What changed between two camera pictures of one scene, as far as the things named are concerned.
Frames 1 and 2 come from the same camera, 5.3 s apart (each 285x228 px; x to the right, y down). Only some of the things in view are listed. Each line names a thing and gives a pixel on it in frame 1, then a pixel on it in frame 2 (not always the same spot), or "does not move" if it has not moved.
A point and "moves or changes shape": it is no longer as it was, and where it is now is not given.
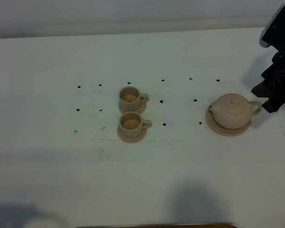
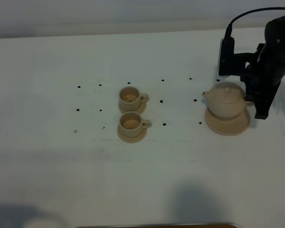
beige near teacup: (131, 124) does not move
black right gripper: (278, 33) → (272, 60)
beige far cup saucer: (140, 110) does not move
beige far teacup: (130, 98) does not move
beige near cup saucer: (130, 140) does not move
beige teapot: (233, 111) moves or changes shape
